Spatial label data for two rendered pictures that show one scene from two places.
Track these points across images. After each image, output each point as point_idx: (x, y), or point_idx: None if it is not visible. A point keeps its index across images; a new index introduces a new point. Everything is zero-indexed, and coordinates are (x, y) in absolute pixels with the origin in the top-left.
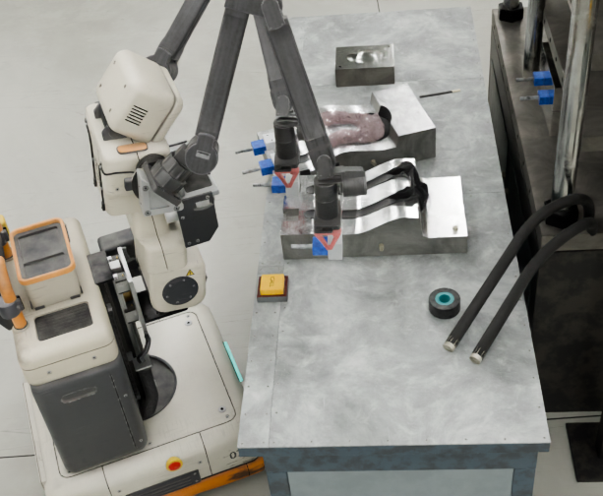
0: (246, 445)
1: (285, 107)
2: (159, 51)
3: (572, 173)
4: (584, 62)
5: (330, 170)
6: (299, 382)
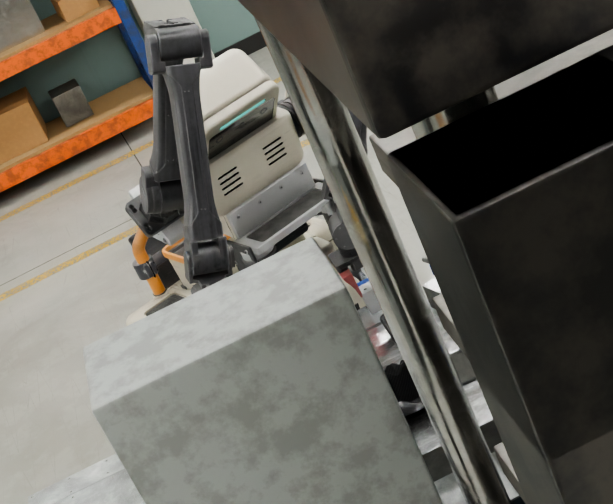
0: (30, 500)
1: (325, 186)
2: None
3: (467, 496)
4: (379, 299)
5: (188, 274)
6: (116, 490)
